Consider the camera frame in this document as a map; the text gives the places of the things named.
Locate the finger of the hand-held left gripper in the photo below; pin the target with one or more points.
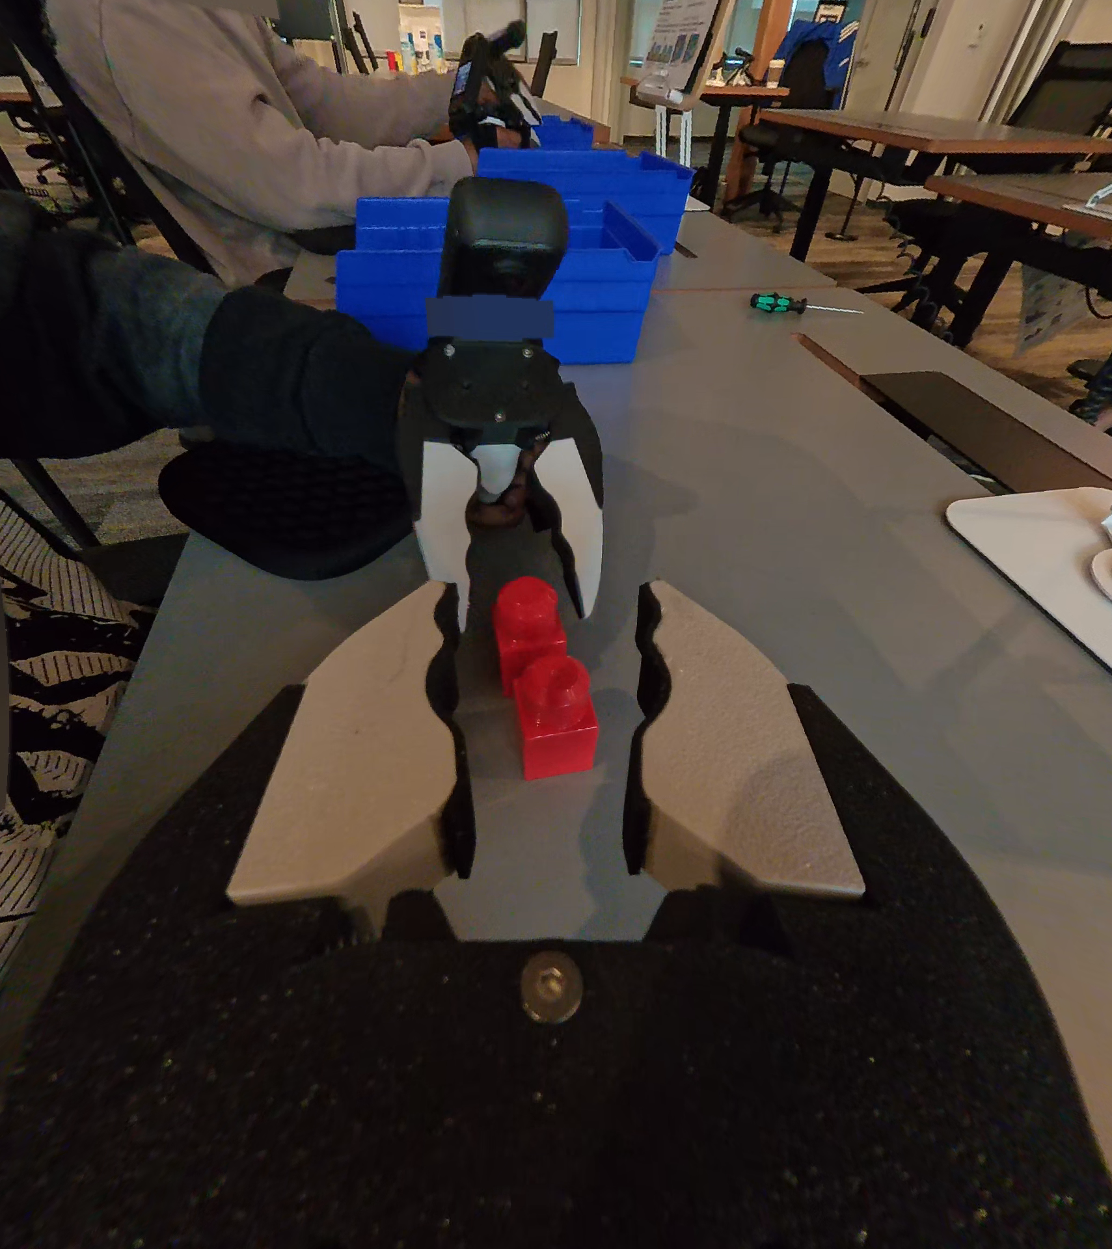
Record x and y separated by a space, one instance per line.
446 517
579 537

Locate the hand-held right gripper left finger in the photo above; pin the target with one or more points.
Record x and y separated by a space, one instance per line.
351 780

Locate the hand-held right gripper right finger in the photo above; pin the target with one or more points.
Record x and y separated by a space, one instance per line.
750 780

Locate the blue bin with white label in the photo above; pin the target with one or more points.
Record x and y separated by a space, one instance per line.
594 313

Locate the blue plastic storage bin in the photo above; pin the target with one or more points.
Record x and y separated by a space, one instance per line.
614 180

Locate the red two-stud mega block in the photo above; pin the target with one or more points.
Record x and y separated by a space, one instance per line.
555 732

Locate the black honeycomb rubber pad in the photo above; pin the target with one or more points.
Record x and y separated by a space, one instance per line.
283 517

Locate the person's patterned garment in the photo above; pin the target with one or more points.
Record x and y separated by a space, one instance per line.
28 780

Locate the wooden background desk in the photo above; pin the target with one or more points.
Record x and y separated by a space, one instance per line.
907 133
1044 206

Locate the black office chair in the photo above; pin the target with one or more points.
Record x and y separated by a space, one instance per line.
1083 79

